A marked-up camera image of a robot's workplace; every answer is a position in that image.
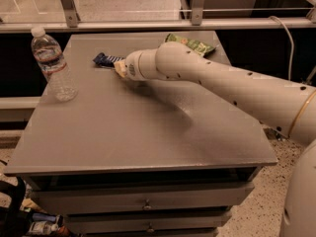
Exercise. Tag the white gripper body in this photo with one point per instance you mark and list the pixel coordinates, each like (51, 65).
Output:
(131, 68)

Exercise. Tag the grey drawer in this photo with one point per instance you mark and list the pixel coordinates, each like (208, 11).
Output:
(133, 199)
(139, 221)

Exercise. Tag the drawer knob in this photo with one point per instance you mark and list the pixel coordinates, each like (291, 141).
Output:
(150, 229)
(147, 205)

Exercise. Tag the black bag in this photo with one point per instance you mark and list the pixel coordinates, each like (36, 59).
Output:
(13, 221)

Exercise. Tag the clear plastic water bottle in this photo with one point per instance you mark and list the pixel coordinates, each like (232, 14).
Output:
(53, 65)

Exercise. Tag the metal window railing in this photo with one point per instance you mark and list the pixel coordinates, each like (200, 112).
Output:
(19, 16)

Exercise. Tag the lower drawer knob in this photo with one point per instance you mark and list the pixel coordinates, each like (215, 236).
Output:
(150, 229)

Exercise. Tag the upper grey drawer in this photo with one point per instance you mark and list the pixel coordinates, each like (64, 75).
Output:
(133, 199)

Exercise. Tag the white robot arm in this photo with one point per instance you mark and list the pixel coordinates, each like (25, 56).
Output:
(285, 106)

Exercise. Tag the blue rxbar wrapper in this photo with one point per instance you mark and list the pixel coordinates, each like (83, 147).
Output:
(103, 60)

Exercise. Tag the grey drawer cabinet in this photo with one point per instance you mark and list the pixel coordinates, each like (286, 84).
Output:
(117, 134)

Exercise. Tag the green chip bag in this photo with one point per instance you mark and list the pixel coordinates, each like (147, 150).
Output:
(200, 47)

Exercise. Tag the upper drawer knob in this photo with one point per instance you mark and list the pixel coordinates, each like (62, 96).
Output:
(147, 205)

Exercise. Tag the lower grey drawer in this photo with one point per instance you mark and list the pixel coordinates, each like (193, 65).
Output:
(139, 221)

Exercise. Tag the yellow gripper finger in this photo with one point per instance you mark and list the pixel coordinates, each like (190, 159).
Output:
(120, 68)

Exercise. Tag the small bottle on floor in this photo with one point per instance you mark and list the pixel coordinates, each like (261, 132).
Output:
(42, 228)

